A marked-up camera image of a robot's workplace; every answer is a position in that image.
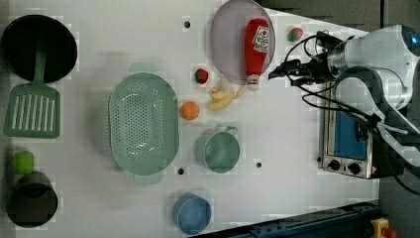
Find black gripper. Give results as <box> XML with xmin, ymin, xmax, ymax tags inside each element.
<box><xmin>268</xmin><ymin>59</ymin><xmax>334</xmax><ymax>83</ymax></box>

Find red plush ketchup bottle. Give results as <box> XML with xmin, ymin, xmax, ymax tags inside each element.
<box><xmin>245</xmin><ymin>18</ymin><xmax>269</xmax><ymax>90</ymax></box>

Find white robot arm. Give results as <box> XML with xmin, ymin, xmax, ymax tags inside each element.
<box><xmin>268</xmin><ymin>25</ymin><xmax>419</xmax><ymax>179</ymax></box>

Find round lilac plate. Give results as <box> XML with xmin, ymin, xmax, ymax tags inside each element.
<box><xmin>209</xmin><ymin>0</ymin><xmax>275</xmax><ymax>80</ymax></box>

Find red green plush apple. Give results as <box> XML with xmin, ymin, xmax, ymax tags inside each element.
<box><xmin>287</xmin><ymin>28</ymin><xmax>303</xmax><ymax>43</ymax></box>

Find yellow plush banana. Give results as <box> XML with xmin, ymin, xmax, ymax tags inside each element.
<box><xmin>207</xmin><ymin>77</ymin><xmax>248</xmax><ymax>111</ymax></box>

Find red plush strawberry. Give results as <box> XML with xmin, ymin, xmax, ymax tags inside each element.
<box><xmin>194</xmin><ymin>68</ymin><xmax>209</xmax><ymax>84</ymax></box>

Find orange plush fruit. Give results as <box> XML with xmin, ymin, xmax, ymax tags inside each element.
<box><xmin>180</xmin><ymin>101</ymin><xmax>200</xmax><ymax>121</ymax></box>

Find green measuring cup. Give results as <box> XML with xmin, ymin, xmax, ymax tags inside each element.
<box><xmin>194</xmin><ymin>126</ymin><xmax>241</xmax><ymax>174</ymax></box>

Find silver toaster oven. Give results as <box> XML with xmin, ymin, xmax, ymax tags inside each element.
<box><xmin>317</xmin><ymin>82</ymin><xmax>405</xmax><ymax>180</ymax></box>

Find green oval colander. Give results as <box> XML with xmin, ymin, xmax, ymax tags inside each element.
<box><xmin>108</xmin><ymin>62</ymin><xmax>179</xmax><ymax>185</ymax></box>

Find blue cup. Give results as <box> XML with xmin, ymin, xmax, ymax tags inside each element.
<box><xmin>172</xmin><ymin>192</ymin><xmax>212</xmax><ymax>235</ymax></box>

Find yellow red emergency button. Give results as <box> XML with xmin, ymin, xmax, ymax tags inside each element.
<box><xmin>370</xmin><ymin>218</ymin><xmax>398</xmax><ymax>238</ymax></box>

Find green slotted spatula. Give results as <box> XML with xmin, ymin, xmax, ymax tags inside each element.
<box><xmin>3</xmin><ymin>50</ymin><xmax>60</xmax><ymax>139</ymax></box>

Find black frying pan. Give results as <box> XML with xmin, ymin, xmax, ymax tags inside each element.
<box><xmin>1</xmin><ymin>15</ymin><xmax>77</xmax><ymax>83</ymax></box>

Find lime green plush fruit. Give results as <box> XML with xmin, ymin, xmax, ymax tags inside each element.
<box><xmin>13</xmin><ymin>151</ymin><xmax>35</xmax><ymax>175</ymax></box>

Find black cup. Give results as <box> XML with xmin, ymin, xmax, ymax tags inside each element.
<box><xmin>7</xmin><ymin>172</ymin><xmax>58</xmax><ymax>228</ymax></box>

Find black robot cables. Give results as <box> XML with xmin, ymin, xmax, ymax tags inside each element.
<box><xmin>283</xmin><ymin>30</ymin><xmax>420</xmax><ymax>196</ymax></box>

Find blue metal frame rail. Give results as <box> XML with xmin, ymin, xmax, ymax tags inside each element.
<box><xmin>191</xmin><ymin>202</ymin><xmax>381</xmax><ymax>238</ymax></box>

